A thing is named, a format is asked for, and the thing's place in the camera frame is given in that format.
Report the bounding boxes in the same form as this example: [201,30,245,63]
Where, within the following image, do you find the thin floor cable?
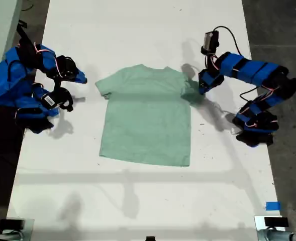
[21,0,36,12]

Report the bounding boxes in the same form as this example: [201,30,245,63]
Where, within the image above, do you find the black camera box white label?
[40,87,74,113]

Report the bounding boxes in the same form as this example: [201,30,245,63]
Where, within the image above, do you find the small black box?
[264,217,289,226]
[0,219,25,230]

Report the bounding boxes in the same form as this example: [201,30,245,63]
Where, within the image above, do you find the black stand leg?
[16,21,37,51]

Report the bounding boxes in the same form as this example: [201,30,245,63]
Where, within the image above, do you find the blue tape strip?
[265,201,281,211]

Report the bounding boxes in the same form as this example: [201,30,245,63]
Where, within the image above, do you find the black and grey camera box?
[200,30,220,55]

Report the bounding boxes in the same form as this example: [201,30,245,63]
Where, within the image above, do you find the pale green t-shirt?
[94,64,206,168]

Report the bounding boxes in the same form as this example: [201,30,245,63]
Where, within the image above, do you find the grey metal pipe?
[257,228,296,241]
[0,231,24,241]

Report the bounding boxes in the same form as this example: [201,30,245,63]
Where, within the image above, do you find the grey metal clamp plate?
[254,215,289,241]
[6,217,35,241]

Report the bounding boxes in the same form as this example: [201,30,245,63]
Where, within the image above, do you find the black camera stalk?
[52,76,63,93]
[203,51,218,73]

